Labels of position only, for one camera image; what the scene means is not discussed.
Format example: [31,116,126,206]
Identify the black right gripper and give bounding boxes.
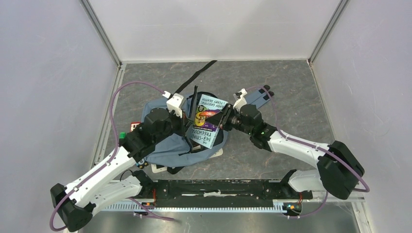
[205,103,253,136]

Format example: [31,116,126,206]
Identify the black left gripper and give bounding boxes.
[154,107,194,144]

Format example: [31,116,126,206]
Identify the blue grey backpack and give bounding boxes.
[140,60,275,175]

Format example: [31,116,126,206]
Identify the light blue treehouse book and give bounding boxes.
[190,94,227,149]

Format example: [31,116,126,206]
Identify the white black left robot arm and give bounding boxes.
[49,108,189,232]

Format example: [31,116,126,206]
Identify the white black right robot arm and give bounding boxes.
[208,104,370,200]

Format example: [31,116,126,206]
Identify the red window toy block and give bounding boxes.
[130,121,141,132]

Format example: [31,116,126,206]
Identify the blue owl toy figure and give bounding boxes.
[136,160,149,169]

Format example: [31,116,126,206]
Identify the black white chessboard mat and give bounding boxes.
[151,149,223,174]

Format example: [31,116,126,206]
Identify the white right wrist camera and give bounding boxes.
[233,88,247,112]

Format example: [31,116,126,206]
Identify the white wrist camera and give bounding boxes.
[233,88,247,112]
[162,91,186,118]

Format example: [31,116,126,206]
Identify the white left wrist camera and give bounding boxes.
[162,91,186,118]

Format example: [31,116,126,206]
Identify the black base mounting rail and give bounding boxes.
[135,180,313,208]

